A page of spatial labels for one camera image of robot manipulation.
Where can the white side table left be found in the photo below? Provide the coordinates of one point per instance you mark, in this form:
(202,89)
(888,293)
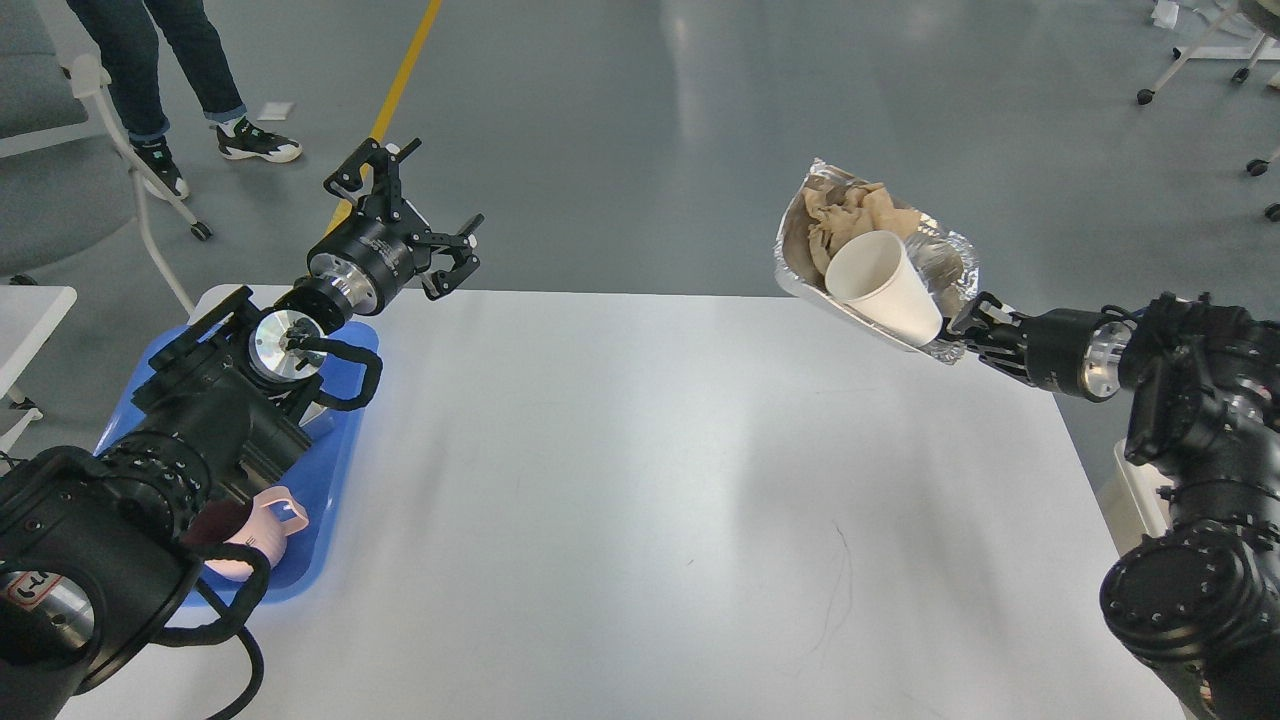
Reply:
(29,315)

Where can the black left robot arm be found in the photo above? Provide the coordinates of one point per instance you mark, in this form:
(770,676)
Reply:
(95,566)

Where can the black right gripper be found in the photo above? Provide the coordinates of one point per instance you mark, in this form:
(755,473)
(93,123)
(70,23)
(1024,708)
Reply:
(1065,351)

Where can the white bin right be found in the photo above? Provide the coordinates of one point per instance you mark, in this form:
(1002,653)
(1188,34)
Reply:
(1131,505)

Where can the square steel tray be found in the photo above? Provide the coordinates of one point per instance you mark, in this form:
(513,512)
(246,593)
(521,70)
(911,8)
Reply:
(318,418)

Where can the pink mug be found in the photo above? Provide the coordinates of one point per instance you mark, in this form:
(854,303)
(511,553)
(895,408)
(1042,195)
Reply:
(265,523)

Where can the white paper cup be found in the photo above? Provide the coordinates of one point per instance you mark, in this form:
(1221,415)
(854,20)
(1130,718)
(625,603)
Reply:
(872,275)

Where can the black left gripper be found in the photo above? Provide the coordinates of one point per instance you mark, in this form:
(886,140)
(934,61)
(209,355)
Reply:
(363,263)

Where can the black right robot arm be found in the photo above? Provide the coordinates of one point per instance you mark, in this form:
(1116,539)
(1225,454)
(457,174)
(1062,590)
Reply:
(1198,604)

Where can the brown paper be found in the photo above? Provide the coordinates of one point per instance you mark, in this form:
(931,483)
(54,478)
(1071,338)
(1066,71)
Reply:
(840,214)

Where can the grey office chair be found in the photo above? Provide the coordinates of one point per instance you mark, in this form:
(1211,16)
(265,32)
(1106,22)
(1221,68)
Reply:
(69,176)

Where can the blue plastic tray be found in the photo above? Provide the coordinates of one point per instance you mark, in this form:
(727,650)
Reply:
(317,480)

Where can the paper scrap on floor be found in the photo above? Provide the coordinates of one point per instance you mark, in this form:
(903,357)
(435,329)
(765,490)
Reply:
(275,111)

